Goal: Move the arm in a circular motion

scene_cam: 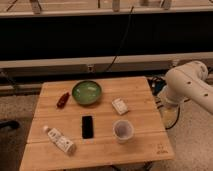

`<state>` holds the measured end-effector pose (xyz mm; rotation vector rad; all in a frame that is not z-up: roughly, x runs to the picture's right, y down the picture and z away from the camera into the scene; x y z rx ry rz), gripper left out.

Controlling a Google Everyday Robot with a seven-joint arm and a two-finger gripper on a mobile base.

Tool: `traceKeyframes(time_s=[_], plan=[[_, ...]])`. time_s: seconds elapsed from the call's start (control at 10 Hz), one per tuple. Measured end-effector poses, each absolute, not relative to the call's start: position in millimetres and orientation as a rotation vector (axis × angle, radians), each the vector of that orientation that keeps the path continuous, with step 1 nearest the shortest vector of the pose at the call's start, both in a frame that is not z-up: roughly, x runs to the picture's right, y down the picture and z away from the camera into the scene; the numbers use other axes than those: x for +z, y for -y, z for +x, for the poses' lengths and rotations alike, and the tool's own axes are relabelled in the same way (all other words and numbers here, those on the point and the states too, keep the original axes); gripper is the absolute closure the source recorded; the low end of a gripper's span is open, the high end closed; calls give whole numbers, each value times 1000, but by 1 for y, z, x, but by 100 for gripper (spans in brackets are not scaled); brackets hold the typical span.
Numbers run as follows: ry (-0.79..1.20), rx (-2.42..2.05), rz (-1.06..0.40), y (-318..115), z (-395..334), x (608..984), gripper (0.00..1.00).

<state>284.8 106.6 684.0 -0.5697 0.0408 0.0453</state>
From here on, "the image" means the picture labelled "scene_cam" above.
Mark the pale yellow end effector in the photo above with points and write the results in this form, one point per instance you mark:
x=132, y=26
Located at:
x=169, y=116

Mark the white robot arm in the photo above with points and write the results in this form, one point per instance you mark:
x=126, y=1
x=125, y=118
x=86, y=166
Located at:
x=184, y=81

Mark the white paper cup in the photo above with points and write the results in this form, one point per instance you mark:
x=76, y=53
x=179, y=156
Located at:
x=123, y=130

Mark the small white box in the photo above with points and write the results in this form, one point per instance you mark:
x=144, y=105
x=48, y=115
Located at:
x=120, y=106

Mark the black smartphone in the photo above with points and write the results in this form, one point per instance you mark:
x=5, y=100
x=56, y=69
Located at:
x=87, y=127

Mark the green ceramic bowl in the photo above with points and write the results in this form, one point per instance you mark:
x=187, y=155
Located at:
x=86, y=92

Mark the wooden table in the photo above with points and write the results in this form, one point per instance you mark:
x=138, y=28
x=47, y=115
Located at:
x=150, y=141

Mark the dark red small bottle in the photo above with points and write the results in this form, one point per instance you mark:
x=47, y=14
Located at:
x=63, y=100

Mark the white plastic bottle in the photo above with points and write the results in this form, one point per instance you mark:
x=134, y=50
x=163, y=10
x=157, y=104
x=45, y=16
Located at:
x=61, y=141

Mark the black chair base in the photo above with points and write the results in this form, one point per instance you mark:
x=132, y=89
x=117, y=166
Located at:
x=9, y=123

